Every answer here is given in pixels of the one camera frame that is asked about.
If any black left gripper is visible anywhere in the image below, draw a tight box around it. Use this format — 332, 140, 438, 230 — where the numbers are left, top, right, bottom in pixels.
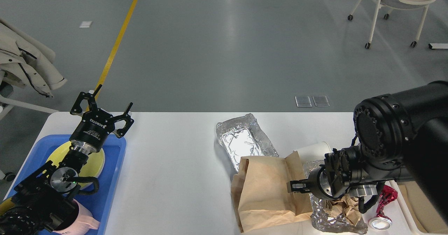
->
69, 84, 134, 152

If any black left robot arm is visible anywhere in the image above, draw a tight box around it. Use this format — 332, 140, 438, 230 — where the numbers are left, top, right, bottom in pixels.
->
1, 85, 134, 235

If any aluminium foil tray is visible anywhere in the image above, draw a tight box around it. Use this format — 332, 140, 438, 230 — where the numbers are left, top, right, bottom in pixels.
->
216, 113, 279, 172
309, 194, 368, 235

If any crushed red can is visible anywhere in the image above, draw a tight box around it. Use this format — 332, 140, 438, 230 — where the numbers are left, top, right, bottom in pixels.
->
368, 185, 398, 231

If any beige jacket on chair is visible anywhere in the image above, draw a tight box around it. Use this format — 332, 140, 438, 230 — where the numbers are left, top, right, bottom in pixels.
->
0, 19, 67, 98

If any pale green plate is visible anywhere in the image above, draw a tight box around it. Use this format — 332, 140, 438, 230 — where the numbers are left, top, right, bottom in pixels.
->
95, 149, 106, 178

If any white paper cup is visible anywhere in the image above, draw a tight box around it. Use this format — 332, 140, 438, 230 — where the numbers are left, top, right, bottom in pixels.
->
294, 142, 332, 163

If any pink mug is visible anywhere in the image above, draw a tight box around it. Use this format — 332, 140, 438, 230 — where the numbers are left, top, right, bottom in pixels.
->
53, 200, 100, 235

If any teal yellow mug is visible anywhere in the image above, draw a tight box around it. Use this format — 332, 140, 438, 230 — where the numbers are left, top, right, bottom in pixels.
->
0, 197, 15, 216

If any beige plastic bin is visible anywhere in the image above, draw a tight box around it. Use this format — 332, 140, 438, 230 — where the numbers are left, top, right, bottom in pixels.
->
390, 181, 448, 235

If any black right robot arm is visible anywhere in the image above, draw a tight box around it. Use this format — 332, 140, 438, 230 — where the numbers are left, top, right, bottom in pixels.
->
286, 80, 448, 222

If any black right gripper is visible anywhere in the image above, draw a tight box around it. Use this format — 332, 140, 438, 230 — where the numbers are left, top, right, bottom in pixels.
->
287, 166, 335, 199

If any yellow plastic plate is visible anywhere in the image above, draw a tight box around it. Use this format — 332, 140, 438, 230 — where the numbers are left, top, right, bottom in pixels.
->
47, 141, 101, 177

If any brown paper bag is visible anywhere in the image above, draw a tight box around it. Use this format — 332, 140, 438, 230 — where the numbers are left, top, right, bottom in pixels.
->
231, 151, 312, 233

